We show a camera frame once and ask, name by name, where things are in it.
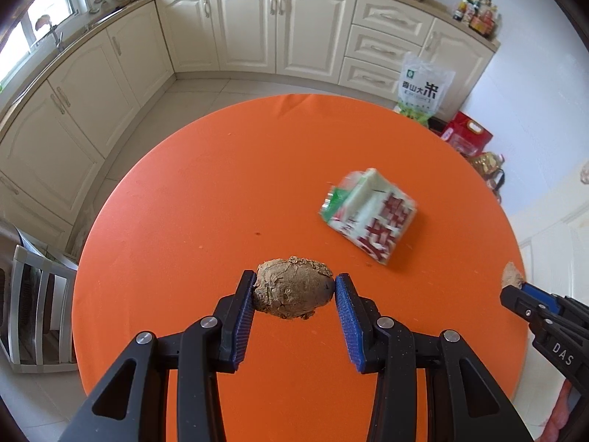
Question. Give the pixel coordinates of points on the green white red-print carton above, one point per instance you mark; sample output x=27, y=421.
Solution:
x=372, y=221

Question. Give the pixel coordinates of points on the person's right hand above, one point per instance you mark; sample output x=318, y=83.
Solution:
x=563, y=409

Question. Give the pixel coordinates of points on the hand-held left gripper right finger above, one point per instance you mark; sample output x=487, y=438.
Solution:
x=349, y=327

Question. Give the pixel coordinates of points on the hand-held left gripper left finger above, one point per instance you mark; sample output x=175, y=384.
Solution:
x=244, y=327

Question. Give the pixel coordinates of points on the group of condiment bottles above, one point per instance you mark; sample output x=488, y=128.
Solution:
x=478, y=16

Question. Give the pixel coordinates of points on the metal frame chair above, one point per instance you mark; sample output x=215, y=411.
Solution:
x=43, y=294

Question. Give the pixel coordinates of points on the orange round tablecloth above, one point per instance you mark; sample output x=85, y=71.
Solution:
x=207, y=193

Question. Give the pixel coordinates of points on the red gift box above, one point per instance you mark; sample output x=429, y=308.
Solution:
x=469, y=131

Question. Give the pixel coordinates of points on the brown earthy lump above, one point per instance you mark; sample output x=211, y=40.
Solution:
x=511, y=274
x=290, y=287

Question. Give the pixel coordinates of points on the kitchen window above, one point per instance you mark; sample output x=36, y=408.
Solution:
x=50, y=4

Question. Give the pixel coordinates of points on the cream lower kitchen cabinets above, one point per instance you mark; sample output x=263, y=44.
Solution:
x=253, y=23

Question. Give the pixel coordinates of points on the sink faucet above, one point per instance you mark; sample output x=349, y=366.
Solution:
x=43, y=22

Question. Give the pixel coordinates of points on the white green rice bag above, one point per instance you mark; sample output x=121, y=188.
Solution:
x=423, y=90

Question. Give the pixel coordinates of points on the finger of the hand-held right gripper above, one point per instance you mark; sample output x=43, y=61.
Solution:
x=540, y=294
x=517, y=299

